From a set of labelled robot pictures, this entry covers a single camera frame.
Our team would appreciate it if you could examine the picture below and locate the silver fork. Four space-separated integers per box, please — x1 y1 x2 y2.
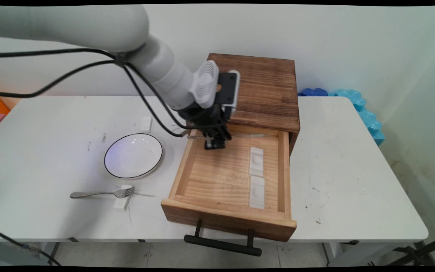
70 186 136 199

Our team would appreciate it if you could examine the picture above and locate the white plate with black rim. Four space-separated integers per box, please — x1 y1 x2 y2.
104 133 164 179

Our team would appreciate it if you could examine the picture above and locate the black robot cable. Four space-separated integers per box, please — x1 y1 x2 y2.
0 60 190 130
0 48 183 138

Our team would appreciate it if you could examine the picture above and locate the black floor cable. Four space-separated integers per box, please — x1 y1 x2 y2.
0 225 62 267

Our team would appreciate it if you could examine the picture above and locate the dark wooden drawer cabinet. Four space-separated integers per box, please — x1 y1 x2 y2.
185 53 301 156

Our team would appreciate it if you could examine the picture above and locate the black silver wrist camera box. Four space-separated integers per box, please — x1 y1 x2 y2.
215 70 241 116

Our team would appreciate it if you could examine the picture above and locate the white cutlery rest pad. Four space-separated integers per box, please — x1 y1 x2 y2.
249 147 264 177
249 175 265 210

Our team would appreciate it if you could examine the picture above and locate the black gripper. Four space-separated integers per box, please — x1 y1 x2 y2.
179 104 234 150

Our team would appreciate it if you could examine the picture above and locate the light wooden drawer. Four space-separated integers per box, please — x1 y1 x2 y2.
161 120 297 242

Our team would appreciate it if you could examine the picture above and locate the white fork rest block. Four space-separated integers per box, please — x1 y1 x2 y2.
113 185 134 210

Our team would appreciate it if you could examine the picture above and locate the black metal stand frame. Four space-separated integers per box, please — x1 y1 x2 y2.
387 233 435 267

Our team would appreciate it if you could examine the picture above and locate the black drawer handle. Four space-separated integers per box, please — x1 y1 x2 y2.
184 218 262 257

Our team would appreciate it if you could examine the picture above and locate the light blue foam piece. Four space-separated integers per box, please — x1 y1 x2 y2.
328 89 386 146

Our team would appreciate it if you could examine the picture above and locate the silver table knife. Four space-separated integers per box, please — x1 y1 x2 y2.
187 133 270 140

